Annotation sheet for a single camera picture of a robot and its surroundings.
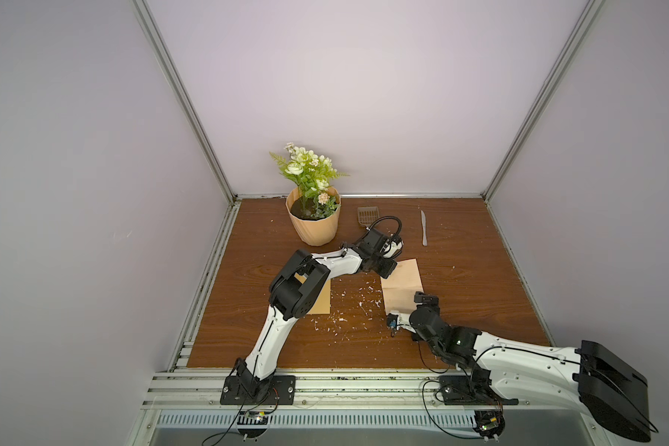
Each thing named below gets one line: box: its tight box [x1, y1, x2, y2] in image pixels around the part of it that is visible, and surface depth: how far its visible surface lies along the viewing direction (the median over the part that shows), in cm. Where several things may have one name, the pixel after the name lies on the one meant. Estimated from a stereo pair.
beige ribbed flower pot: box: [285, 185, 342, 247], surface depth 99 cm
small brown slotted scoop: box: [357, 206, 381, 228], surface depth 116 cm
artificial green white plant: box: [269, 142, 351, 220], surface depth 93 cm
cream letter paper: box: [380, 258, 425, 315], surface depth 96 cm
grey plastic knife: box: [419, 209, 429, 247], surface depth 112 cm
